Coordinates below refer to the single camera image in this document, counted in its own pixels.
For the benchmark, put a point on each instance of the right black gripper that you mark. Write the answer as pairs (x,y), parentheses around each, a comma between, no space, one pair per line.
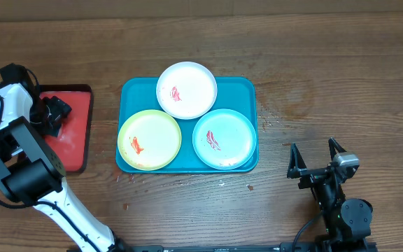
(298,169)

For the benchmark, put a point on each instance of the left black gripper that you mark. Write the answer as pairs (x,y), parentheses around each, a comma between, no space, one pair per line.
(59,108)

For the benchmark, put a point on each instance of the yellow-green plate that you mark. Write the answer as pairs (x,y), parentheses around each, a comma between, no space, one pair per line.
(149,140)

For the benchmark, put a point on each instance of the white plate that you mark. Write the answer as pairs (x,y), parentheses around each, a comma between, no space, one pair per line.
(186,90)

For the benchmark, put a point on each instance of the black bow-shaped sponge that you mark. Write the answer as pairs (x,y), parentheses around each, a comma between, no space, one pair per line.
(53,129)

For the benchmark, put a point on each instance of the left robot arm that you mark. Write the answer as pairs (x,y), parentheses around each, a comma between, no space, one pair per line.
(32,175)

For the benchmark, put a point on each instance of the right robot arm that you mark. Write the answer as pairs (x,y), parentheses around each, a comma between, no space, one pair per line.
(347,221)

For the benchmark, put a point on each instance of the dark red tray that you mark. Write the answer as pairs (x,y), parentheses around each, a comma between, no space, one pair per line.
(70,142)

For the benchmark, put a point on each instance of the teal plastic serving tray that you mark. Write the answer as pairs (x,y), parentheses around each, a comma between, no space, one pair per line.
(234,92)

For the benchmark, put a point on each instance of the light blue plate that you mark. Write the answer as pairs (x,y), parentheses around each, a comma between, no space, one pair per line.
(224,139)

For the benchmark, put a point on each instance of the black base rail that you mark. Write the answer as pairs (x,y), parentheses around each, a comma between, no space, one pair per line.
(282,247)

